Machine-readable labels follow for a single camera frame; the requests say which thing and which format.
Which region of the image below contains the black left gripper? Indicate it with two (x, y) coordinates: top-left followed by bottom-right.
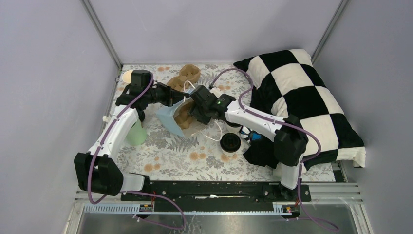
(144, 81), (188, 106)

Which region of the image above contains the brown cardboard cup carrier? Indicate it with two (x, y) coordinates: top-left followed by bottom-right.
(174, 102), (195, 130)
(167, 64), (201, 91)

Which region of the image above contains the light blue paper bag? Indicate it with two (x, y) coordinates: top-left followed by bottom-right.
(156, 97), (209, 138)

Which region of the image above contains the black cup lid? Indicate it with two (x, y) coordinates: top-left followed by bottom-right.
(220, 133), (241, 151)
(225, 121), (242, 129)

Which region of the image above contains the stack of white paper cups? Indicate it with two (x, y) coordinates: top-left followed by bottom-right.
(122, 70), (133, 84)

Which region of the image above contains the white paper cup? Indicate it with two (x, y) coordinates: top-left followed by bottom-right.
(222, 149), (238, 158)
(227, 126), (242, 135)

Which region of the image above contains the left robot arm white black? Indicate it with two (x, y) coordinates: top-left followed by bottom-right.
(74, 70), (189, 200)

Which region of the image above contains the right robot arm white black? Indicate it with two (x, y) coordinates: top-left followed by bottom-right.
(189, 86), (308, 201)

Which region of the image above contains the floral table mat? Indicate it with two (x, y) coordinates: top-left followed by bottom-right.
(114, 64), (335, 182)

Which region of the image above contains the green cup holder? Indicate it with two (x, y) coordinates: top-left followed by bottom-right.
(125, 119), (147, 146)

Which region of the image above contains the black white checkered blanket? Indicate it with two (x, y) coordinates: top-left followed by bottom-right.
(234, 49), (366, 170)

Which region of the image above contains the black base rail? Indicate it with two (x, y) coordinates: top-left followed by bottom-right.
(121, 180), (312, 213)

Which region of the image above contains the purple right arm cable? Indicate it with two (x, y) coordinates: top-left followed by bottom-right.
(209, 68), (339, 233)

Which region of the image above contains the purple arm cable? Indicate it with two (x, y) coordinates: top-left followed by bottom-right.
(209, 68), (339, 233)
(88, 71), (188, 231)

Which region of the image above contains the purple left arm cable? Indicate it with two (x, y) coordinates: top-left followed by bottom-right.
(88, 71), (188, 231)

